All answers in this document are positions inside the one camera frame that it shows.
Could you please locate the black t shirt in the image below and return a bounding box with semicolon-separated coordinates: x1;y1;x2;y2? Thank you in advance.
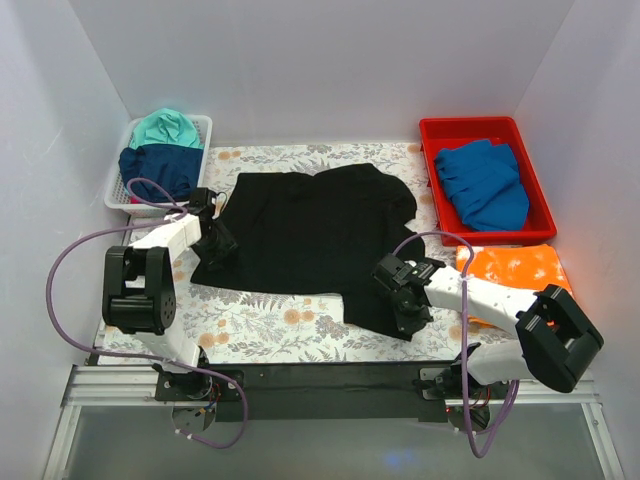
191;164;425;341

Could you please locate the white plastic basket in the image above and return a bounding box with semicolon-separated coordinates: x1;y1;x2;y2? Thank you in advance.
104;114;213;218

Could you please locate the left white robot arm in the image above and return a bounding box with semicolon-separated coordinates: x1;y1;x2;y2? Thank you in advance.
102;188;237;400

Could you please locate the red plastic bin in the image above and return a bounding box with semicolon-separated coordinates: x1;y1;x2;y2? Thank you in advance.
418;116;558;246

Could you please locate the navy blue t shirt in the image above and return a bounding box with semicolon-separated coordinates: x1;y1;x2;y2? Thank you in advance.
118;144;204;203

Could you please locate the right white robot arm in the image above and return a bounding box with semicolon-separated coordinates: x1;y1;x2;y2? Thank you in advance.
372;254;604;398

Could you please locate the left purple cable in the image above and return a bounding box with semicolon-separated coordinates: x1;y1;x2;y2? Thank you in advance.
45;177;249;449

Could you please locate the aluminium mounting rail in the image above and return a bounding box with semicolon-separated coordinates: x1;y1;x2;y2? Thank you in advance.
43;365;625;479

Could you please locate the orange white t shirt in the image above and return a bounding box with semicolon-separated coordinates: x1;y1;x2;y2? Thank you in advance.
454;243;572;329

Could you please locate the teal t shirt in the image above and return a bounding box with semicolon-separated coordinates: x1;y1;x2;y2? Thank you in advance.
129;108;203;149

